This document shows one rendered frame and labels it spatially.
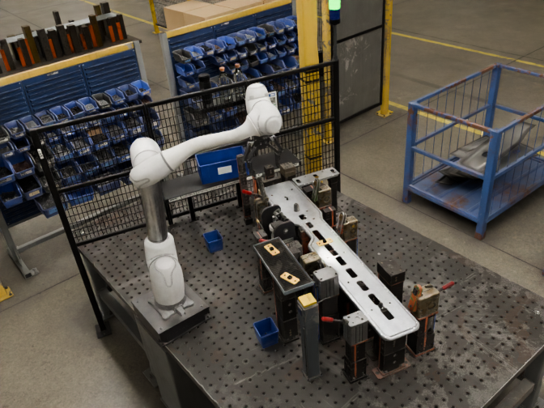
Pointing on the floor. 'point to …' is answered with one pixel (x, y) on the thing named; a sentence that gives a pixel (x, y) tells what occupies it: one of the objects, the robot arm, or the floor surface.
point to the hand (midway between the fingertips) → (264, 167)
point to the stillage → (477, 159)
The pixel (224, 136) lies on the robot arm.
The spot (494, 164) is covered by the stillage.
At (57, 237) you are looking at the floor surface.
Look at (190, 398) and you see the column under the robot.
